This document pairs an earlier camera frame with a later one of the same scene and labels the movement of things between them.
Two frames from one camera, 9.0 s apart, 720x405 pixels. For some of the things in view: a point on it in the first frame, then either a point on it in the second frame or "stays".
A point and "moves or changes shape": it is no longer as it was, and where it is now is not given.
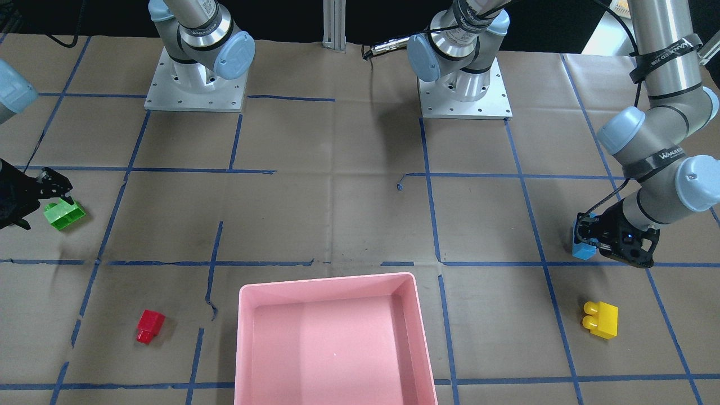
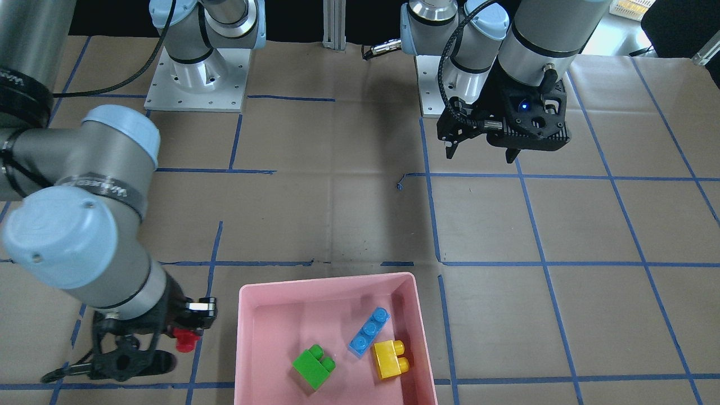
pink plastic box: (352, 340) stays
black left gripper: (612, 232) → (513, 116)
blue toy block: (581, 250) → (368, 332)
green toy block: (62, 214) moves or changes shape
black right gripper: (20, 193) → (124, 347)
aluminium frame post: (334, 25) stays
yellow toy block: (601, 319) → (388, 364)
